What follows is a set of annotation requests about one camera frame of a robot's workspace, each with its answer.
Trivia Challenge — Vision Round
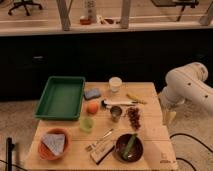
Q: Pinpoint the orange fruit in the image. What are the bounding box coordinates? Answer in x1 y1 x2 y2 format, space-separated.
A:
87 101 99 114

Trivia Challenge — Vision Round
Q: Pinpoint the black stand post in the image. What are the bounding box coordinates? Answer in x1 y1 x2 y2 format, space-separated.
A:
6 137 15 171

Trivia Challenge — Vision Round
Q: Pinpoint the blue sponge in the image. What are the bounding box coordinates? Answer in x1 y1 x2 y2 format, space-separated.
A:
84 88 101 100

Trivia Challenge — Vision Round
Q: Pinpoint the metal fork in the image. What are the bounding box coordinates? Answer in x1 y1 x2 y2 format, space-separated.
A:
85 128 114 152

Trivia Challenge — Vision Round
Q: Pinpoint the green plastic tray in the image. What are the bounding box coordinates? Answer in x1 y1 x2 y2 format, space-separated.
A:
35 76 85 120

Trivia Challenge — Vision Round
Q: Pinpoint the orange bowl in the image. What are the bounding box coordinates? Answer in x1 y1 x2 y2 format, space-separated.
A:
38 128 70 161

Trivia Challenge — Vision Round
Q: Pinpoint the metal cup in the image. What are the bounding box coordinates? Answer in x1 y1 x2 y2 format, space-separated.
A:
110 106 122 122

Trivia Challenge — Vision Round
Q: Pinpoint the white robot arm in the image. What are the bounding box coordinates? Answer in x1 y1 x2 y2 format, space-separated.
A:
158 62 213 125

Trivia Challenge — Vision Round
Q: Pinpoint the green translucent cup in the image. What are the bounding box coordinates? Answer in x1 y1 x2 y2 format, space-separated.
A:
79 117 93 133

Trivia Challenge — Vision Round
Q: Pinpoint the white plastic cup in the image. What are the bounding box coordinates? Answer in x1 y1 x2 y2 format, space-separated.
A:
109 77 122 92

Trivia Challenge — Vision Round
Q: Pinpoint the green stick in bowl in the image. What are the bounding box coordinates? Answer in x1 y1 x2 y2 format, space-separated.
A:
122 133 137 159

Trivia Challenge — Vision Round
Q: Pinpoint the dark brown bowl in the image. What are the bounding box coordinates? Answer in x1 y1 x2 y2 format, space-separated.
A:
115 134 143 163

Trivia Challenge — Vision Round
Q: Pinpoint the black office chair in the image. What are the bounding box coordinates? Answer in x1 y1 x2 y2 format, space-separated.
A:
8 0 43 16

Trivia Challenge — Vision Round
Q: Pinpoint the black floor cable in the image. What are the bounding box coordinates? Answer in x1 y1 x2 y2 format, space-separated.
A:
169 132 213 171

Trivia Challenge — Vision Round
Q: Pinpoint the red object on shelf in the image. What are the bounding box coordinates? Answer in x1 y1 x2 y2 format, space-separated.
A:
79 18 92 25

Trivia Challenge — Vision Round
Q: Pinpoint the grey folded cloth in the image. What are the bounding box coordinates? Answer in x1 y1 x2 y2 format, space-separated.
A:
42 134 65 156

